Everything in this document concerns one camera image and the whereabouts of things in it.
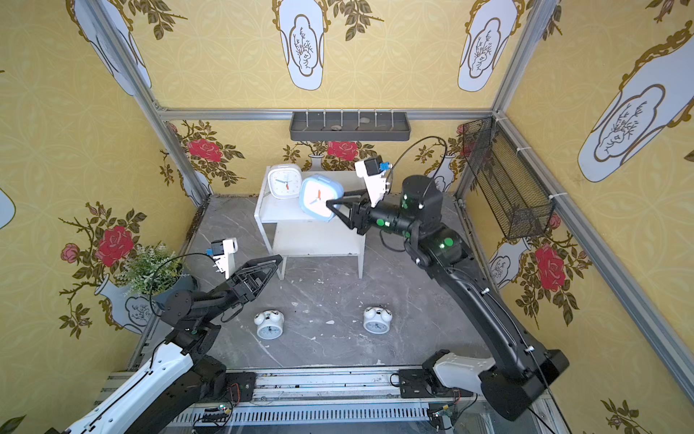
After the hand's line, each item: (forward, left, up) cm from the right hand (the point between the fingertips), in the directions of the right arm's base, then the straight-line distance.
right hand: (330, 208), depth 57 cm
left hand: (-9, +11, -11) cm, 18 cm away
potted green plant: (-8, +55, -27) cm, 62 cm away
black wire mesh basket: (+18, -54, -18) cm, 60 cm away
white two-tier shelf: (+14, +17, -27) cm, 35 cm away
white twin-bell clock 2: (-10, -12, -37) cm, 40 cm away
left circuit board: (-34, +31, -46) cm, 65 cm away
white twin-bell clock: (-13, +19, -37) cm, 43 cm away
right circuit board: (-30, -28, -47) cm, 62 cm away
